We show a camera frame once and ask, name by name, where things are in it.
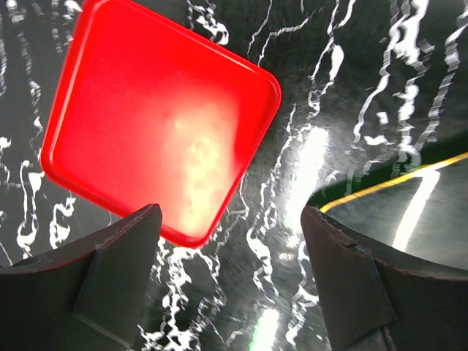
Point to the black gold-rimmed tray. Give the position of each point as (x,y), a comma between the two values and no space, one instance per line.
(422,214)

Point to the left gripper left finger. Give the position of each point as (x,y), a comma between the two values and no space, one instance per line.
(86,295)

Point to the red box lid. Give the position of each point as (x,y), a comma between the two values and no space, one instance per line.
(147,111)

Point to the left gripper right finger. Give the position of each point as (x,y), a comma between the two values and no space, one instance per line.
(375,297)

